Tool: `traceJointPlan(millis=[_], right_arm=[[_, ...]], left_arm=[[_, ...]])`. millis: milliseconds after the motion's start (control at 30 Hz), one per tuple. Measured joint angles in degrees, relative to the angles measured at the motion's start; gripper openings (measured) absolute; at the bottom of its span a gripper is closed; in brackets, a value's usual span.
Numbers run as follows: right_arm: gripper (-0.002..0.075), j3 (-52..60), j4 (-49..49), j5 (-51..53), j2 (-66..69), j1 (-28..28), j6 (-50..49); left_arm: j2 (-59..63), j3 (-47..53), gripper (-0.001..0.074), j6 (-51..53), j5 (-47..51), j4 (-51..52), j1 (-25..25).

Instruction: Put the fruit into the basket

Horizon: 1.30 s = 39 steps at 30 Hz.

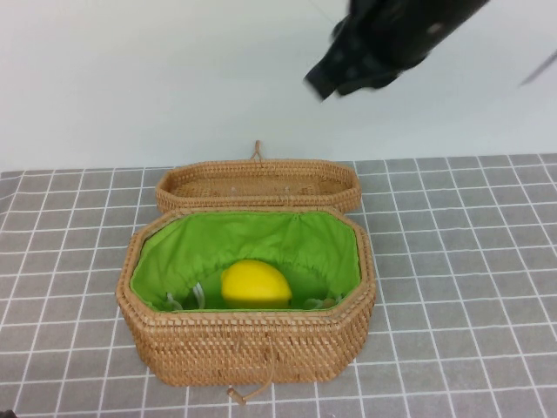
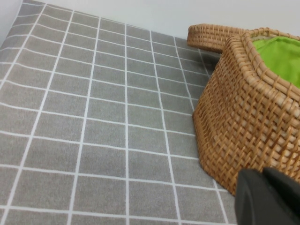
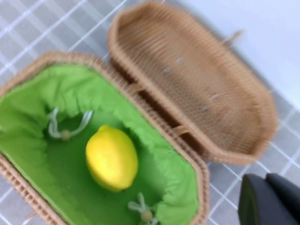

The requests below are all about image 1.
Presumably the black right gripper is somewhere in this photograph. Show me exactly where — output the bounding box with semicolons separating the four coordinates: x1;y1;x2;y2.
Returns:
303;0;432;105

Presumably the yellow lemon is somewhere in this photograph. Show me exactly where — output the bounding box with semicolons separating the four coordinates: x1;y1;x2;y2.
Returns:
220;260;293;310

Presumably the woven rattan basket lid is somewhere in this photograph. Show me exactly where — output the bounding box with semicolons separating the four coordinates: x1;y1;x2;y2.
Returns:
155;139;361;215

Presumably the green fabric basket liner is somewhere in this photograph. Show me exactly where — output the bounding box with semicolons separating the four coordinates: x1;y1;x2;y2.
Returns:
130;212;360;314

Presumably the woven rattan basket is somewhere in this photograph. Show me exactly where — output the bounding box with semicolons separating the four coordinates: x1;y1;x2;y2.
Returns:
115;206;378;388

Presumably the grey white checked tablecloth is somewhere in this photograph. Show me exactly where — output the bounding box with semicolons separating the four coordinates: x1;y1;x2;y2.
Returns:
0;152;557;418

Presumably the white drawstring cord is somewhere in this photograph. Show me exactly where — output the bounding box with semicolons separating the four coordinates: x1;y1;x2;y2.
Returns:
163;281;206;313
303;294;341;311

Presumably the tan cord with wooden toggle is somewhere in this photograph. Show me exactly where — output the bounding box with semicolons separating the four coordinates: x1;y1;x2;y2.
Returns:
225;337;274;400

